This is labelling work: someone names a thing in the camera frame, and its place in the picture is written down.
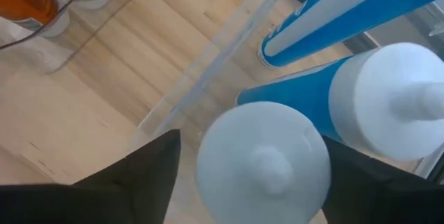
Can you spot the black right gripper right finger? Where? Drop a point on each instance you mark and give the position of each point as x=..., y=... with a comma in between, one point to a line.
x=381, y=199

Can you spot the blue silicone sealant tube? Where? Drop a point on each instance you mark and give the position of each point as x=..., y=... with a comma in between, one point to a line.
x=381, y=106
x=263, y=161
x=329, y=16

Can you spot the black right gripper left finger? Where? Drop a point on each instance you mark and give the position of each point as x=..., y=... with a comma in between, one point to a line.
x=104, y=203

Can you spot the wide clear plastic bin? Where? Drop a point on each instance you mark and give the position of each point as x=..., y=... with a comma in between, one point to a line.
x=215, y=61

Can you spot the narrow clear plastic bin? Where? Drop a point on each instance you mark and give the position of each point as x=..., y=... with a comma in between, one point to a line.
x=34, y=54

